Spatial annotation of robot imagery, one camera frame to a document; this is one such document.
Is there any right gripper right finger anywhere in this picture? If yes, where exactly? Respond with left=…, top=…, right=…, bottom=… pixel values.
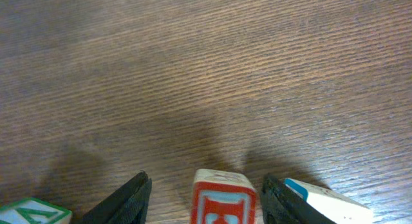
left=260, top=174, right=335, bottom=224

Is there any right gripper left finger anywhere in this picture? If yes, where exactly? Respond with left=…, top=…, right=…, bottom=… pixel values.
left=79, top=171, right=152, bottom=224

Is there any beige blue-sided H block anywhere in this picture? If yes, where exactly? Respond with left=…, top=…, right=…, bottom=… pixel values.
left=284, top=178, right=373, bottom=224

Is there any red letter E block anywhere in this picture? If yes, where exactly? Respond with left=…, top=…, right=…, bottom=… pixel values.
left=190, top=169, right=257, bottom=224

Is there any beige gnome picture block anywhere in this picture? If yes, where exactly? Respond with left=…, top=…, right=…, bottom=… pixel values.
left=1, top=198, right=73, bottom=224

